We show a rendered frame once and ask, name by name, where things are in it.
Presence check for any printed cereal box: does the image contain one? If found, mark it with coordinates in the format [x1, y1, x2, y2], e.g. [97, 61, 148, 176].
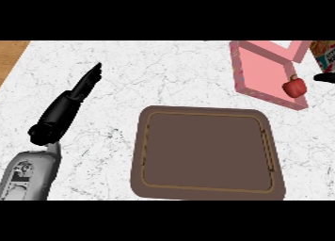
[309, 40, 335, 73]

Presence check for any red bell pepper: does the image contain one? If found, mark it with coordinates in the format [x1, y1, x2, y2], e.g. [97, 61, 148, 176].
[280, 73, 308, 99]

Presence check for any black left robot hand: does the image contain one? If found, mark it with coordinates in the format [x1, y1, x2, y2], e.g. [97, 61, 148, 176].
[26, 61, 104, 147]

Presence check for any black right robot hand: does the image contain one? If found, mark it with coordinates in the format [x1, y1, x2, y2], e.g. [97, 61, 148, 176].
[312, 70, 335, 88]

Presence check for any pink cardboard box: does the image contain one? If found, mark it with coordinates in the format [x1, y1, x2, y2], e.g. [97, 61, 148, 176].
[226, 40, 312, 111]

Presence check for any brown tray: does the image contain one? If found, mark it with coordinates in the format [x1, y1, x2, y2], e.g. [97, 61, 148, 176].
[129, 104, 287, 201]

